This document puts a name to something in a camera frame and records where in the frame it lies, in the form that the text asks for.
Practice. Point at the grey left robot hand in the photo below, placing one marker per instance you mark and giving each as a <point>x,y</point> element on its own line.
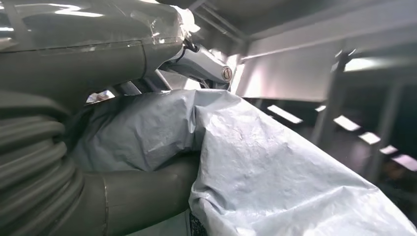
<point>81,58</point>

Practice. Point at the grey poly mailer parcel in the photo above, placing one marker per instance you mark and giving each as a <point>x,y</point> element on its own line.
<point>260,163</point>

